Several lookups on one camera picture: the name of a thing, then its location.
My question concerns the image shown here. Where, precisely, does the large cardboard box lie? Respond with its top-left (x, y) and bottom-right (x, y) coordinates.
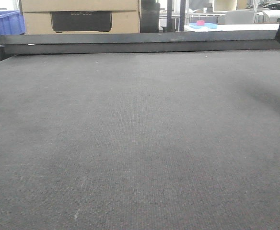
top-left (20, 0), bottom-right (141, 35)

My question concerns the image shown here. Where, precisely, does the pink block on tray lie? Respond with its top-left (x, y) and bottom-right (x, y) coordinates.
top-left (196, 20), bottom-right (205, 26)

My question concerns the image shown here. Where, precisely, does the blue plastic crate on table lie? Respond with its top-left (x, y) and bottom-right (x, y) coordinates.
top-left (0, 11), bottom-right (26, 35)

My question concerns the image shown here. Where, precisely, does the black conveyor end rail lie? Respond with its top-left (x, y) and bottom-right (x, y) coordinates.
top-left (0, 30), bottom-right (280, 56)

